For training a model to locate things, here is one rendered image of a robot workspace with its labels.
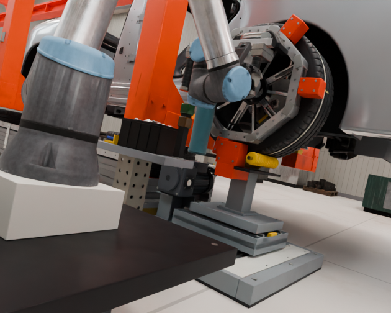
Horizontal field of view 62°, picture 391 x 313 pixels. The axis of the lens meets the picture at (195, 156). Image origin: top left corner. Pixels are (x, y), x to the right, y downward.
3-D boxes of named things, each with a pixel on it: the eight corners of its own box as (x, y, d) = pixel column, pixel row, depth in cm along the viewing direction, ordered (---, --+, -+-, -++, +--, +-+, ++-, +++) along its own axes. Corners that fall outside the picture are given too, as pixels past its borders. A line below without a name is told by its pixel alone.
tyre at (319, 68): (283, 184, 169) (364, 69, 151) (264, 182, 150) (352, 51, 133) (202, 122, 205) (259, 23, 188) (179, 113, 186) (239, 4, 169)
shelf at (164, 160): (192, 169, 128) (194, 161, 128) (163, 165, 115) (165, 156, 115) (123, 151, 155) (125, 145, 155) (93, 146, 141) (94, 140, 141)
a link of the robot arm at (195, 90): (198, 102, 95) (206, 61, 95) (180, 104, 105) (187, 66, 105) (224, 110, 100) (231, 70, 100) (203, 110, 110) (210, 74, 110)
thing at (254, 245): (285, 248, 171) (288, 230, 171) (253, 258, 142) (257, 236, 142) (209, 220, 202) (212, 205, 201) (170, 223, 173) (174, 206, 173)
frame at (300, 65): (290, 150, 142) (316, 27, 141) (285, 148, 137) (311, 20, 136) (195, 134, 175) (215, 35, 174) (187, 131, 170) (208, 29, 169)
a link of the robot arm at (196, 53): (184, 63, 102) (190, 31, 102) (207, 75, 112) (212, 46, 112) (208, 62, 96) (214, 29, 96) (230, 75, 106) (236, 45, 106)
